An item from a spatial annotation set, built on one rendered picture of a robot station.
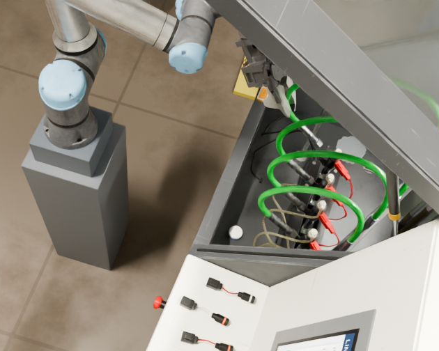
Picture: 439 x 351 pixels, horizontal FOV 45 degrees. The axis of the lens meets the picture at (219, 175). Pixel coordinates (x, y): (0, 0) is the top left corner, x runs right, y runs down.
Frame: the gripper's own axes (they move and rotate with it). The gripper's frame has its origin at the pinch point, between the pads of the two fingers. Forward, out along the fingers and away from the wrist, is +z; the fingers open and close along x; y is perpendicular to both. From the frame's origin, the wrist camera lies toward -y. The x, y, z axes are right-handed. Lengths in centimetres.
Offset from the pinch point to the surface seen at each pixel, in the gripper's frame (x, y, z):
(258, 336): 39, 4, 38
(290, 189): 23.2, -8.6, 6.9
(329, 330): 46, -23, 21
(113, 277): 4, 112, 67
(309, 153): 16.1, -11.2, 2.9
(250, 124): -13.8, 25.0, 10.1
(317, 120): 9.0, -11.2, -1.1
